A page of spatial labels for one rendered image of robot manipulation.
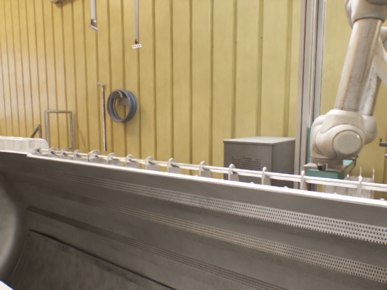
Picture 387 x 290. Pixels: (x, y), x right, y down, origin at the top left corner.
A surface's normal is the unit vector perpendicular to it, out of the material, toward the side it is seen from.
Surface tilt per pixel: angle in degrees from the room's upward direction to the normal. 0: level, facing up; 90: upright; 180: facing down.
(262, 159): 90
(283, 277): 105
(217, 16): 90
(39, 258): 67
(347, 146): 96
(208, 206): 82
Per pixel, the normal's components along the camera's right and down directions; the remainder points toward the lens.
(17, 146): 0.86, 0.05
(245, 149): -0.62, 0.07
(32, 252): -0.48, -0.28
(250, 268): -0.50, 0.34
